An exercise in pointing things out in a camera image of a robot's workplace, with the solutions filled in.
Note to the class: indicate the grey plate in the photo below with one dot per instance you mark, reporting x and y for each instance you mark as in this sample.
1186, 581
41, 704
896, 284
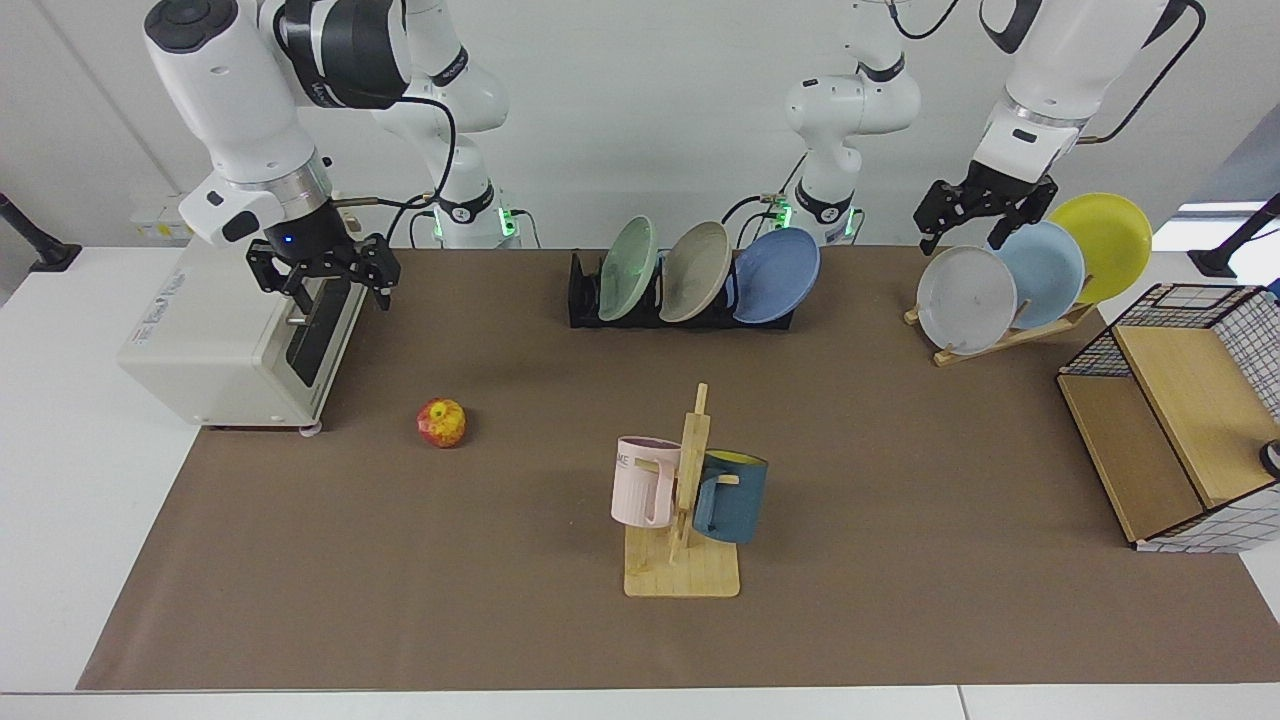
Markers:
965, 302

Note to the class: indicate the pale toaster oven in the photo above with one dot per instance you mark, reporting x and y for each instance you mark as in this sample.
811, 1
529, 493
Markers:
200, 340

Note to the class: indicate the red yellow apple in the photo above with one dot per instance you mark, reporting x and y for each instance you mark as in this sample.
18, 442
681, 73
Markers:
441, 423

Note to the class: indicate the black stand foot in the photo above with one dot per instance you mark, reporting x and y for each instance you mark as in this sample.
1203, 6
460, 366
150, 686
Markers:
45, 255
1225, 258

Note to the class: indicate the black dish rack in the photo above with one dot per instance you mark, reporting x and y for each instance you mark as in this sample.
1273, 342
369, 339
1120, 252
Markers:
583, 300

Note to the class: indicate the yellow plate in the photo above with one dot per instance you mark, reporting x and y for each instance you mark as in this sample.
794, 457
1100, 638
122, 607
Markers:
1110, 240

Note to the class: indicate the white wall socket box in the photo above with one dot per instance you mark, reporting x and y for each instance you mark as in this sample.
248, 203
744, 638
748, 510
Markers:
160, 222

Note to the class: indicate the wooden plate rack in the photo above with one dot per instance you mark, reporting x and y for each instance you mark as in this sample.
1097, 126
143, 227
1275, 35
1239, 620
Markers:
1040, 328

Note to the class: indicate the dark blue cup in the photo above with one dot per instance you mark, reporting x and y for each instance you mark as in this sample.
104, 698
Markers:
735, 500

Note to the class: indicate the beige plate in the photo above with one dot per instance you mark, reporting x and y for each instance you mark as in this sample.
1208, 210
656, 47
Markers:
695, 270

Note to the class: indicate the pale green plate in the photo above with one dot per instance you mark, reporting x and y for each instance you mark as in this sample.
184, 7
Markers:
628, 268

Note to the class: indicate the wooden cup stand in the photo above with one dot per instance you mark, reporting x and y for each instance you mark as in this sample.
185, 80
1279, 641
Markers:
685, 570

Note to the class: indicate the small black round object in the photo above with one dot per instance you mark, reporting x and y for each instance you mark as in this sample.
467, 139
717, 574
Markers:
1272, 458

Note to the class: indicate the pink cup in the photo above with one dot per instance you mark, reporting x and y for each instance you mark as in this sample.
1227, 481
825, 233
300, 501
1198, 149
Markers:
640, 485

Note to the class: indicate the brown table cloth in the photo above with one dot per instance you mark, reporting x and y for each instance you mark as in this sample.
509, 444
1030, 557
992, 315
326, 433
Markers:
450, 580

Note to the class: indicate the light blue plate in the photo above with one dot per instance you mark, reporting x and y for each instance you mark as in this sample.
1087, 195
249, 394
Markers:
1045, 275

